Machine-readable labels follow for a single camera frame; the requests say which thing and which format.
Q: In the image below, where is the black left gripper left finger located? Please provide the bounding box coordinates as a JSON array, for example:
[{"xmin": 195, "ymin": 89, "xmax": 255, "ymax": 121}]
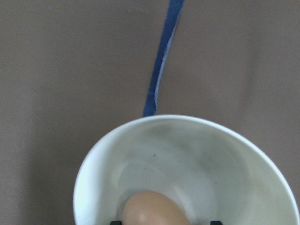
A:
[{"xmin": 110, "ymin": 221, "xmax": 122, "ymax": 225}]

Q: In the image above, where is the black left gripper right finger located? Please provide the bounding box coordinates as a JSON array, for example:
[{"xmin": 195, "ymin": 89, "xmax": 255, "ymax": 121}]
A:
[{"xmin": 210, "ymin": 221, "xmax": 222, "ymax": 225}]

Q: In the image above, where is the brown egg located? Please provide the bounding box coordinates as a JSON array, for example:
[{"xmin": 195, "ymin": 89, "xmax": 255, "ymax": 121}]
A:
[{"xmin": 122, "ymin": 191, "xmax": 190, "ymax": 225}]

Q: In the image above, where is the white bowl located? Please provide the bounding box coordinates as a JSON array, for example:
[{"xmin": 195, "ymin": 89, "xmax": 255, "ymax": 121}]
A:
[{"xmin": 73, "ymin": 115, "xmax": 300, "ymax": 225}]

